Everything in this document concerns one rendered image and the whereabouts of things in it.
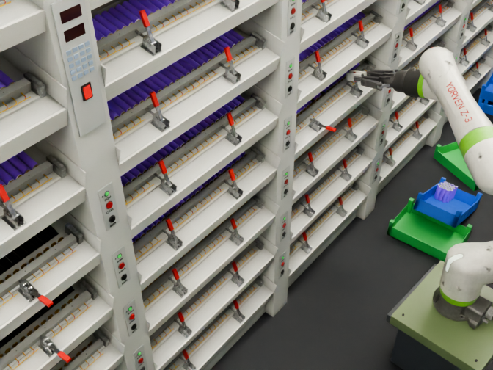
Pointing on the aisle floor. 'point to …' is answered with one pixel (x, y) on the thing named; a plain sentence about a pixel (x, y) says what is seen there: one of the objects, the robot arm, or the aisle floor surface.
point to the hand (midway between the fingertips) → (356, 75)
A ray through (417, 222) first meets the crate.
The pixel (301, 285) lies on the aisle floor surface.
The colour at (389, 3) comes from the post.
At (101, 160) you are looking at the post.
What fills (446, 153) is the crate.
